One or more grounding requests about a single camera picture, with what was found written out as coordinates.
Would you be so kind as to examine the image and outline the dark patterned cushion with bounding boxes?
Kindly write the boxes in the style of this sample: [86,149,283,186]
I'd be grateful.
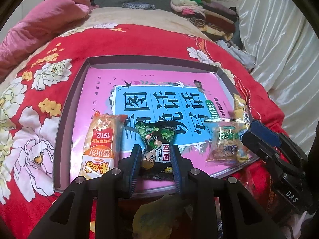
[122,2,152,10]

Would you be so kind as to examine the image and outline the crumpled light clothes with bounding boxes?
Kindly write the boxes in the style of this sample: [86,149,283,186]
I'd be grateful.
[216,39,256,70]

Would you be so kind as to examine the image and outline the pink and blue book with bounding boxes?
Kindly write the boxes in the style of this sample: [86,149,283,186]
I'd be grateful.
[67,66,252,187]

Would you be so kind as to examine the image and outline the white satin curtain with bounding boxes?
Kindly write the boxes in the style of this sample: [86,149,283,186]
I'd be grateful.
[237,0,319,155]

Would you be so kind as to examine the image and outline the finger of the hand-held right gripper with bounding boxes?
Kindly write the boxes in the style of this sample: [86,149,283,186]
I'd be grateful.
[241,131,285,178]
[250,120,309,178]

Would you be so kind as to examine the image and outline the orange rice cracker packet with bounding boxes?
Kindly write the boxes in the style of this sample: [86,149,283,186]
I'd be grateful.
[79,113,129,181]

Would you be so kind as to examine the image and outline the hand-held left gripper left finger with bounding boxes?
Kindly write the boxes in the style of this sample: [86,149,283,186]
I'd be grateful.
[27,144,142,239]

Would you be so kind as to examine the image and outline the black green snack packet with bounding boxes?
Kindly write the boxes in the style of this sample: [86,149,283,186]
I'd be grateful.
[135,119,178,182]

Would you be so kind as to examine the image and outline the red floral blanket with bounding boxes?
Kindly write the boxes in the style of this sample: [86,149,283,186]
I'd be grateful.
[0,24,286,239]

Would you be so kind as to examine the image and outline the clear green label cracker packet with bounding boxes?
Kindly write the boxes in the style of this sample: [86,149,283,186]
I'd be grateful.
[203,118,251,168]

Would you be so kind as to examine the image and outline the pink quilt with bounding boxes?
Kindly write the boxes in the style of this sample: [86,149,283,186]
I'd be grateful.
[0,0,91,82]

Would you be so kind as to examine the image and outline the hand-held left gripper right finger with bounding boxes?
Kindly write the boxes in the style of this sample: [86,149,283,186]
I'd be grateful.
[172,144,287,239]

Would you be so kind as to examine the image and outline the shallow pink printed box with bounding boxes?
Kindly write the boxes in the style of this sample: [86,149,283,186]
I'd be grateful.
[53,57,262,197]

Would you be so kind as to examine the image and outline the beige bed blanket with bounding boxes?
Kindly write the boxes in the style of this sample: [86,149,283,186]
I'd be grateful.
[0,6,217,80]

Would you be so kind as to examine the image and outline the pile of folded clothes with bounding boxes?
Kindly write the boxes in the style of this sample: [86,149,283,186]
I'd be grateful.
[171,0,240,36]

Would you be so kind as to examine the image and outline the yellow long snack packet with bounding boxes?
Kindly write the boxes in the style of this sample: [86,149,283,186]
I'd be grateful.
[232,93,251,125]

